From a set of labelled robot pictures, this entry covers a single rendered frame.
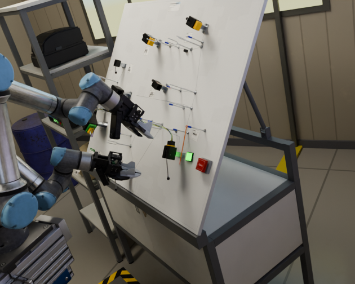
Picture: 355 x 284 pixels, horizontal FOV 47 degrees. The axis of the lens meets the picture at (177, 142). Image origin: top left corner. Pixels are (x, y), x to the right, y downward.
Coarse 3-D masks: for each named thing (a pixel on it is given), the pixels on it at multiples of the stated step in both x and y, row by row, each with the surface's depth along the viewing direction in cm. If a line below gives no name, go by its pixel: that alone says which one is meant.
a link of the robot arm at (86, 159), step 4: (84, 152) 161; (84, 156) 159; (88, 156) 160; (92, 156) 161; (84, 160) 158; (88, 160) 159; (80, 164) 158; (84, 164) 158; (88, 164) 159; (80, 168) 159; (84, 168) 159; (88, 168) 160
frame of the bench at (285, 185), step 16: (240, 160) 226; (272, 192) 192; (288, 192) 194; (256, 208) 184; (224, 224) 179; (240, 224) 179; (304, 224) 208; (208, 240) 172; (224, 240) 176; (304, 240) 211; (128, 256) 291; (208, 256) 173; (288, 256) 208; (304, 256) 215; (176, 272) 218; (272, 272) 201; (304, 272) 222
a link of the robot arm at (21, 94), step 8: (16, 88) 137; (24, 88) 140; (32, 88) 143; (16, 96) 138; (24, 96) 140; (32, 96) 142; (40, 96) 145; (48, 96) 148; (56, 96) 153; (24, 104) 142; (32, 104) 144; (40, 104) 146; (48, 104) 148; (56, 104) 151; (48, 112) 151; (56, 112) 152
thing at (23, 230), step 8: (0, 232) 134; (8, 232) 135; (16, 232) 137; (24, 232) 140; (0, 240) 135; (8, 240) 135; (16, 240) 137; (24, 240) 139; (0, 248) 135; (8, 248) 135
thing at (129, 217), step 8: (104, 192) 264; (112, 192) 249; (112, 200) 257; (120, 200) 243; (112, 208) 266; (120, 208) 251; (128, 208) 237; (136, 208) 225; (112, 216) 275; (120, 216) 259; (128, 216) 244; (136, 216) 231; (120, 224) 267; (128, 224) 251; (136, 224) 238; (144, 224) 226; (128, 232) 259; (136, 232) 245; (144, 232) 232; (144, 240) 239; (152, 248) 234
